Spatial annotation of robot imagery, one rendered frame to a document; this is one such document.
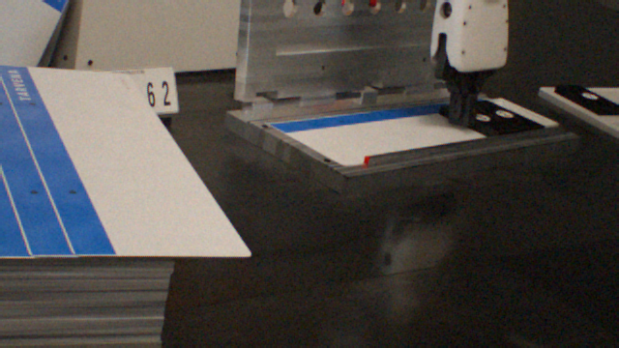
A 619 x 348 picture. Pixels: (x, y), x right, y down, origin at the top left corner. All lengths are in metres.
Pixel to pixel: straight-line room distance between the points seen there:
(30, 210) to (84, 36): 0.60
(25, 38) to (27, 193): 0.58
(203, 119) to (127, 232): 0.58
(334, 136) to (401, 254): 0.26
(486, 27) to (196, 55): 0.38
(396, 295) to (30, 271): 0.39
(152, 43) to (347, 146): 0.30
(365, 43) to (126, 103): 0.48
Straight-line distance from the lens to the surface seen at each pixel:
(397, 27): 1.58
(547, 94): 1.85
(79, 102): 1.13
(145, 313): 0.88
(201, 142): 1.37
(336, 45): 1.50
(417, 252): 1.20
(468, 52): 1.48
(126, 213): 0.91
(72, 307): 0.86
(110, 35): 1.49
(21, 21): 1.50
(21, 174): 0.96
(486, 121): 1.56
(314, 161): 1.32
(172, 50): 1.56
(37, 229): 0.87
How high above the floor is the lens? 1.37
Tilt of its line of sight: 21 degrees down
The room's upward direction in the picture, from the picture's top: 12 degrees clockwise
